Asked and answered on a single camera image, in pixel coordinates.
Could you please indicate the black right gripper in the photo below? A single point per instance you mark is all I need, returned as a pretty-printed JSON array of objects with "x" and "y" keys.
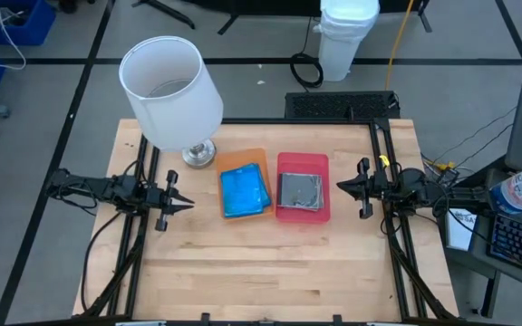
[{"x": 376, "y": 188}]

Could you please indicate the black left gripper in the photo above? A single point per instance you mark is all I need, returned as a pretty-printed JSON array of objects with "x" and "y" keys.
[{"x": 159, "y": 199}]

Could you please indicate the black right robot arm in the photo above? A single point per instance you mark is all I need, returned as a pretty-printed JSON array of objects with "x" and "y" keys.
[{"x": 460, "y": 197}]

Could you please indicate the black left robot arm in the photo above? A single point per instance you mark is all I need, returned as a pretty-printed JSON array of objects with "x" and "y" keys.
[{"x": 98, "y": 188}]

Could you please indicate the small yellow tag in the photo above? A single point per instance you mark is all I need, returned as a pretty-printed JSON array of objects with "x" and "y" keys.
[{"x": 384, "y": 160}]

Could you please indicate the pink translucent plastic bin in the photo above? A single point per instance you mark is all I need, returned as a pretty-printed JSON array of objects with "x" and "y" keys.
[{"x": 302, "y": 163}]

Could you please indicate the orange translucent plastic bin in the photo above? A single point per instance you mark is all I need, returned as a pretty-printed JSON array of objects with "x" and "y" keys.
[{"x": 243, "y": 156}]

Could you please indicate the black perforated metal box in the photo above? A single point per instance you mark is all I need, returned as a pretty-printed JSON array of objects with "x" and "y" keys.
[{"x": 338, "y": 105}]

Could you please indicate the white shade silver table lamp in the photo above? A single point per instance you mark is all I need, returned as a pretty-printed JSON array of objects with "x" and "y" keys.
[{"x": 170, "y": 113}]

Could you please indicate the white printed paper sheet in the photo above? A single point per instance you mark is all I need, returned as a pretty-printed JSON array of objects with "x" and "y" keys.
[{"x": 458, "y": 233}]

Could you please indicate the grey desk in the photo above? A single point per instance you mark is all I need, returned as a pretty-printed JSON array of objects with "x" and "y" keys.
[{"x": 483, "y": 253}]

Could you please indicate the white trash bin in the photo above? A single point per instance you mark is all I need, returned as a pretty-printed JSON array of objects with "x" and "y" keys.
[{"x": 342, "y": 41}]

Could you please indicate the white blue wipes canister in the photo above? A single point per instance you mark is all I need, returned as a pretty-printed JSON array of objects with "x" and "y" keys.
[{"x": 521, "y": 188}]

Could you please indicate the black backlit keyboard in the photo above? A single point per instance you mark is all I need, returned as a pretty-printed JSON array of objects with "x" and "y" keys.
[{"x": 521, "y": 242}]

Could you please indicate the black stand leg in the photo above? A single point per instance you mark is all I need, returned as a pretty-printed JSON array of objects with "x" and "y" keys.
[
  {"x": 166, "y": 11},
  {"x": 230, "y": 22}
]

